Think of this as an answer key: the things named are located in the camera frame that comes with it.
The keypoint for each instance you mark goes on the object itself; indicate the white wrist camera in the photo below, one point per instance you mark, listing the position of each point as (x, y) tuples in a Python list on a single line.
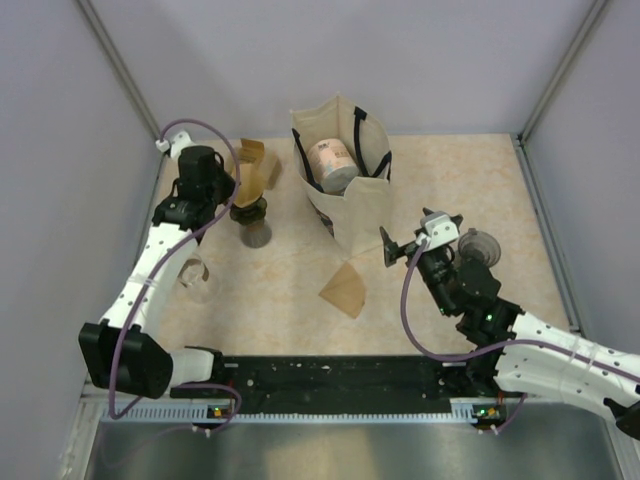
[(174, 146), (440, 236)]

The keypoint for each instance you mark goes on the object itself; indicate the cream floral canvas tote bag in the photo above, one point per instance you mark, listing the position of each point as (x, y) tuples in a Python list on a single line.
[(354, 217)]

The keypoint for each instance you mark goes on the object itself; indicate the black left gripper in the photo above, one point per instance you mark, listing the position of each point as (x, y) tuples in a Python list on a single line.
[(228, 182)]

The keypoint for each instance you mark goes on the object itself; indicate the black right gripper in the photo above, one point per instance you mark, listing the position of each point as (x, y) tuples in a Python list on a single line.
[(392, 251)]

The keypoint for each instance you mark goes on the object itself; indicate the clear glass carafe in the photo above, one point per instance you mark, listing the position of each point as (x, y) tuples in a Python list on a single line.
[(198, 281)]

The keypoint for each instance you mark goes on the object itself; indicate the olive green coffee dripper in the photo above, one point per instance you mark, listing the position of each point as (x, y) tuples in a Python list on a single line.
[(250, 214)]

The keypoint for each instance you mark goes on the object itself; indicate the grey glass server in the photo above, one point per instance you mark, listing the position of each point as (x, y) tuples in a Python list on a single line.
[(256, 235)]

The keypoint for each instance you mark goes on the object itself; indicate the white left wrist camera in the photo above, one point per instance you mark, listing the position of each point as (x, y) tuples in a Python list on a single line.
[(174, 146)]

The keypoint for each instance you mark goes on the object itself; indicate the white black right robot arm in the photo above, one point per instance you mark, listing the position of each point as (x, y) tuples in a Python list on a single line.
[(516, 352)]

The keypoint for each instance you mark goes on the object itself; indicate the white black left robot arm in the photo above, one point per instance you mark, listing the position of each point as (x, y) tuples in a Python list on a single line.
[(119, 350)]

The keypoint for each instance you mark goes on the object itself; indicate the brown cardboard box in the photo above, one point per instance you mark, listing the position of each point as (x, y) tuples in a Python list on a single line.
[(263, 159)]

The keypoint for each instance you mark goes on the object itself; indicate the pink wrapped paper roll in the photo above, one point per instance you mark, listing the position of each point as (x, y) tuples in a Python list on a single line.
[(332, 165)]

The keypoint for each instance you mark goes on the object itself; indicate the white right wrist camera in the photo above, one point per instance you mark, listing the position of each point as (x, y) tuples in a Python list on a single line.
[(440, 236)]

